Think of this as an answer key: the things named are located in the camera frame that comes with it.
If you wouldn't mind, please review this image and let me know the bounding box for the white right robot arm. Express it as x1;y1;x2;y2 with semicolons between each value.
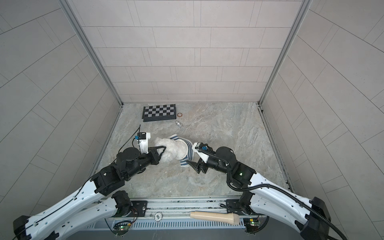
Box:
188;143;331;240

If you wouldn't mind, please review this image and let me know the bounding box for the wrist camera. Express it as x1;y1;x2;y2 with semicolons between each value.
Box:
193;143;214;163
135;132;151;154

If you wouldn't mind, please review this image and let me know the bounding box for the left green circuit board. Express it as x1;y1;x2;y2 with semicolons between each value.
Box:
114;221;133;232

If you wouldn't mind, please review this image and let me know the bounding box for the right green circuit board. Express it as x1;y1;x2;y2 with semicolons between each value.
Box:
243;218;260;234

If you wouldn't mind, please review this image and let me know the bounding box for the black corrugated cable conduit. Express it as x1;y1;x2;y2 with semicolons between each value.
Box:
197;148;349;240

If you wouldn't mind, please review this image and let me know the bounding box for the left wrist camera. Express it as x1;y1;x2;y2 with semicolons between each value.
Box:
135;132;151;154

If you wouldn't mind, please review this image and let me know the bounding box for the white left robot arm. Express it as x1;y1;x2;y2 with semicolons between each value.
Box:
13;146;166;240

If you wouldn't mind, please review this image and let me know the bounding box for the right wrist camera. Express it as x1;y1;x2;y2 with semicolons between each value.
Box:
193;143;214;163

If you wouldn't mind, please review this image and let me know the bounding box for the green circuit board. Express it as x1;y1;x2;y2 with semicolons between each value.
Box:
243;218;260;234
114;221;133;232

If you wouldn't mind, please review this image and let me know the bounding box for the beige wooden handle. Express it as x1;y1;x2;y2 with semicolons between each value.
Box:
190;211;240;225

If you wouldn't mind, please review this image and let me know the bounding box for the blue white striped shirt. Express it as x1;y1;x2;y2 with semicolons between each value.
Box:
169;134;194;168

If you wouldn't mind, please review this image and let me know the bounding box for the white fluffy teddy bear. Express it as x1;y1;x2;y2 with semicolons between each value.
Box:
154;138;177;162

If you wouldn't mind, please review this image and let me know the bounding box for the folded black chess board box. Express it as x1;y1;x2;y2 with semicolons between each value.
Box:
142;104;177;122

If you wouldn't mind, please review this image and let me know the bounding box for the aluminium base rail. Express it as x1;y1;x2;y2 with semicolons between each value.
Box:
56;195;307;223

